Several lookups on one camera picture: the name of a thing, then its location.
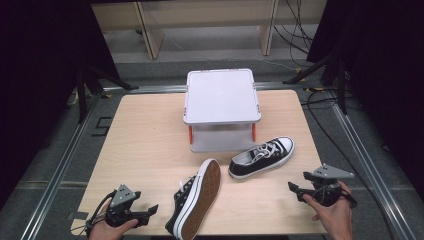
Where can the black metal stand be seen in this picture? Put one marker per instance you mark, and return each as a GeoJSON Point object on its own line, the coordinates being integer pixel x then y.
{"type": "Point", "coordinates": [341, 90]}
{"type": "Point", "coordinates": [81, 96]}

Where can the black canvas sneaker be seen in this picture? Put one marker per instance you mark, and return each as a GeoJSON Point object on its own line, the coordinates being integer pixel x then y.
{"type": "Point", "coordinates": [248, 167]}
{"type": "Point", "coordinates": [204, 188]}

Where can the person's left hand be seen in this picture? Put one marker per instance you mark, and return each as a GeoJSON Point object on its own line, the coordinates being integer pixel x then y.
{"type": "Point", "coordinates": [106, 232]}

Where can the dark curtain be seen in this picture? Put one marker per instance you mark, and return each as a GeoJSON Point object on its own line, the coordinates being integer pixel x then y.
{"type": "Point", "coordinates": [36, 83]}
{"type": "Point", "coordinates": [386, 73]}

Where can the person's right hand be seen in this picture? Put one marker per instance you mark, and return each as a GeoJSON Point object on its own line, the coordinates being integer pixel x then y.
{"type": "Point", "coordinates": [335, 220]}

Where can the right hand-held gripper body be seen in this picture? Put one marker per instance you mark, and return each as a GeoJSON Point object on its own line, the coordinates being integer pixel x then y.
{"type": "Point", "coordinates": [328, 186]}

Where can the metal floor rail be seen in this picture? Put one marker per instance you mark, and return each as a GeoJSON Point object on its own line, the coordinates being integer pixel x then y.
{"type": "Point", "coordinates": [370, 170]}
{"type": "Point", "coordinates": [56, 176]}

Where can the white plastic storage box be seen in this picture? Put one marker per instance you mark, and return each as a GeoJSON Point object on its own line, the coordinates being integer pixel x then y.
{"type": "Point", "coordinates": [221, 96]}

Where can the light wooden shelf unit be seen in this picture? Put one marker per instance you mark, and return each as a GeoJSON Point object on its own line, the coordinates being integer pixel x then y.
{"type": "Point", "coordinates": [153, 36]}

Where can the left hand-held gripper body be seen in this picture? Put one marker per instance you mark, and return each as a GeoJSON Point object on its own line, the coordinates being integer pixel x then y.
{"type": "Point", "coordinates": [124, 200]}

